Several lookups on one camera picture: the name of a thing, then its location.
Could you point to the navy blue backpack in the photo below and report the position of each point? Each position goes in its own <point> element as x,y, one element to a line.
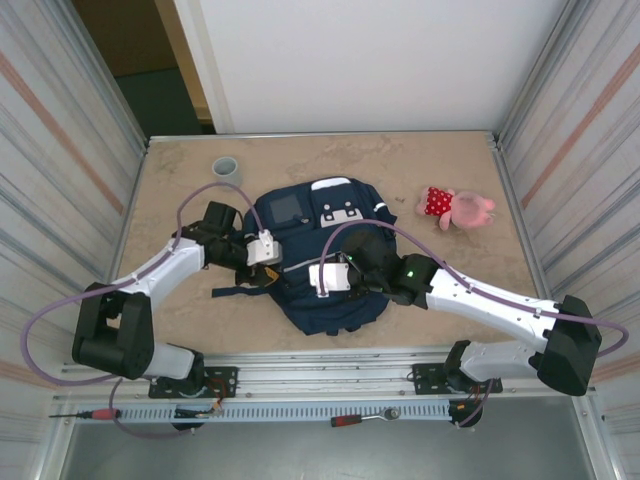
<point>320,310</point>

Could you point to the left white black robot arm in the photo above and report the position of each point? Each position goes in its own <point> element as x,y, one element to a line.
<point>160,265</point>

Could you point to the grey plastic cup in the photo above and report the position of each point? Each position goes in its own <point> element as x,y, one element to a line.
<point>227,170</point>

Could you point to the pink plush toy red dress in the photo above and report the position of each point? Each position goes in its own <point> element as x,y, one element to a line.
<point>465,207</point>

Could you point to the aluminium rail frame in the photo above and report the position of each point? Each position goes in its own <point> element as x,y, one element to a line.
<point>325,372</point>

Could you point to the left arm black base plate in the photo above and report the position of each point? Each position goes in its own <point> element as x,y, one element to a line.
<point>222,382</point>

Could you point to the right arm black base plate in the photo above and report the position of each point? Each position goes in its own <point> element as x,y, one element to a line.
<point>427,380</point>

